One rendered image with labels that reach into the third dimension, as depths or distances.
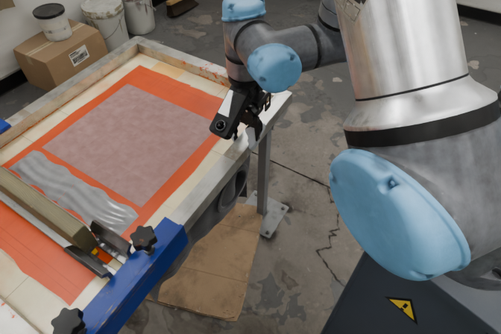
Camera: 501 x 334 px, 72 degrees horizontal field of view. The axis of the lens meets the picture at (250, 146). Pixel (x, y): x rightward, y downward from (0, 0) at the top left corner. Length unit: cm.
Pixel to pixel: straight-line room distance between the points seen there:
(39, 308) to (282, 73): 59
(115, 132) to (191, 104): 22
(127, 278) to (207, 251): 112
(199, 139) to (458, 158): 71
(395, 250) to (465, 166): 8
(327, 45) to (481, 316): 41
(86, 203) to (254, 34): 52
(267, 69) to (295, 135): 176
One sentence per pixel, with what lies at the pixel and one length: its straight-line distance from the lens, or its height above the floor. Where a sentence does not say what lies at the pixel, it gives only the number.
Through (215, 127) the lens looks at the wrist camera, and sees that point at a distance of 70.
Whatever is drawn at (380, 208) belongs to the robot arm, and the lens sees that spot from 28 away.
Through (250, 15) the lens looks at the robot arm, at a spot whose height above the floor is 134.
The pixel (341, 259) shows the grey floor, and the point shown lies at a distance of 183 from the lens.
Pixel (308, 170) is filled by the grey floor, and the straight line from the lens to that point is 209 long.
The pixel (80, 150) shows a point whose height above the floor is 97.
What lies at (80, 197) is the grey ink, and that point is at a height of 97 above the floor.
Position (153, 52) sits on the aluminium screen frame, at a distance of 119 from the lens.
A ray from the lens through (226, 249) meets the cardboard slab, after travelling 178.
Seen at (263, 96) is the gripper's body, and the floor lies 113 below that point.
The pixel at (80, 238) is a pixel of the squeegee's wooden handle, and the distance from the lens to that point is 70.
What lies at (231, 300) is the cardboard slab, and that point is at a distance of 168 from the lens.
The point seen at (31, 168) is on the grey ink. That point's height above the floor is 97.
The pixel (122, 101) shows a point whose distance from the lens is 106.
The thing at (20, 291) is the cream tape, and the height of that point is 96.
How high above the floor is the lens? 161
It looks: 47 degrees down
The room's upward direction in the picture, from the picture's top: straight up
